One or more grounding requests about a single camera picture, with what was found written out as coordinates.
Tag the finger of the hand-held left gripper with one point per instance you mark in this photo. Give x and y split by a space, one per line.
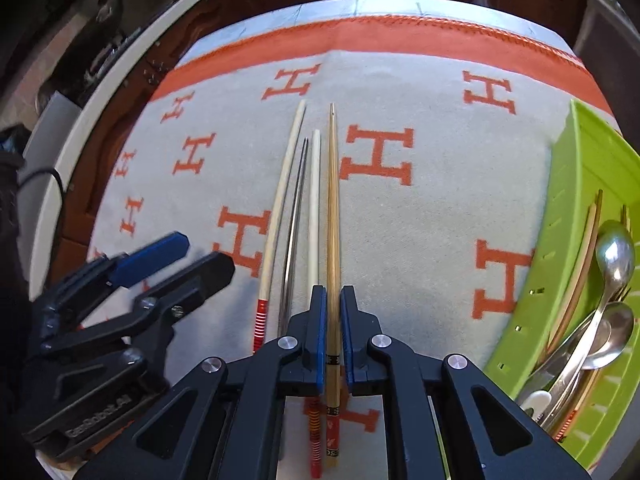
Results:
150 257
200 277

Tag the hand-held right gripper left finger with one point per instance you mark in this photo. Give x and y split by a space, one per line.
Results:
320 345

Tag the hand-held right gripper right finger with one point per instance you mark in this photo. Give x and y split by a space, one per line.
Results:
348 345

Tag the thin metal chopstick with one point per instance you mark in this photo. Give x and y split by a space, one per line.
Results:
290 240
299 220

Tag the cream chopstick red banded end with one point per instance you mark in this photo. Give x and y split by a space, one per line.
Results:
314 210
282 200
564 425

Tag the bamboo chopstick red end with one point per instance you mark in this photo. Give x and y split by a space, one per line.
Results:
333 210

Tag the white ceramic spoon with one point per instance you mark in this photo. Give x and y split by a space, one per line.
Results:
536 402

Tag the dark brown chopstick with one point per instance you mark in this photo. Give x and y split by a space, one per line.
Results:
575 287

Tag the green plastic tray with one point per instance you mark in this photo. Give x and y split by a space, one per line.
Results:
560 240

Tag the tan wooden chopstick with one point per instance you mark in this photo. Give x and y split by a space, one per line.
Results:
586 255

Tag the small silver spoon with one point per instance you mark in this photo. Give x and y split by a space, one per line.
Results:
611 335

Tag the large silver spoon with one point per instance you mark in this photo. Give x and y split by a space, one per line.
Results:
616 252

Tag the orange beige printed blanket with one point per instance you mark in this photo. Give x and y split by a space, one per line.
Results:
425 220

